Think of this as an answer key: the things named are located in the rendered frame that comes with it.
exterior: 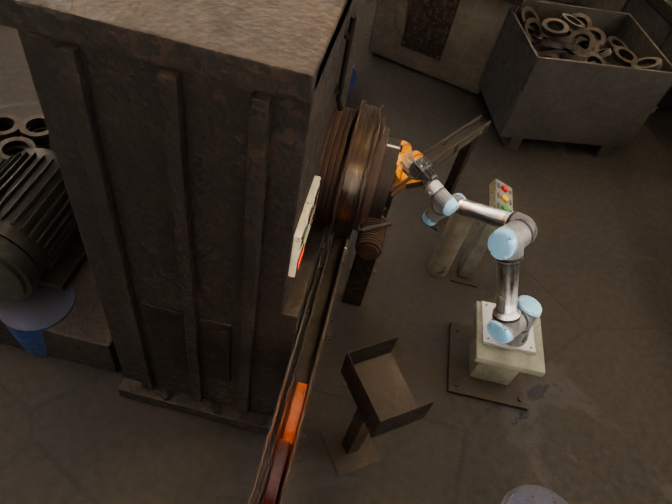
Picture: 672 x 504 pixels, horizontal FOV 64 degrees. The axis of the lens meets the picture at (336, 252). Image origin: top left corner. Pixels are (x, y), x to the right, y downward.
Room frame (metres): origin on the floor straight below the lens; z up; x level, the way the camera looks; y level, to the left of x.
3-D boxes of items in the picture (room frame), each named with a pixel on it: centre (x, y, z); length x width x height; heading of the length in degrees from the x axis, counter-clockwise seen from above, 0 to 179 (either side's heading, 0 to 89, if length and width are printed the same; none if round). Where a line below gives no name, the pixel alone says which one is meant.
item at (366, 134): (1.43, -0.01, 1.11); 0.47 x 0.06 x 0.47; 179
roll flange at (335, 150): (1.43, 0.08, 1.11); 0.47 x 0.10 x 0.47; 179
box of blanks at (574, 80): (3.86, -1.33, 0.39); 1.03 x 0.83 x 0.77; 104
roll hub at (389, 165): (1.43, -0.10, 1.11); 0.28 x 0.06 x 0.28; 179
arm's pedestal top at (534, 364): (1.51, -0.88, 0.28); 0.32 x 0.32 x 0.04; 1
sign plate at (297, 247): (1.09, 0.11, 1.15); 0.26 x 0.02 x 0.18; 179
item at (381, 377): (0.91, -0.28, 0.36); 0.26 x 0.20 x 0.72; 34
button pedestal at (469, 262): (2.10, -0.75, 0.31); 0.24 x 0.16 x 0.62; 179
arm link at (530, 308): (1.51, -0.87, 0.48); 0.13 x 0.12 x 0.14; 139
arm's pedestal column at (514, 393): (1.51, -0.88, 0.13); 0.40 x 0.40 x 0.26; 1
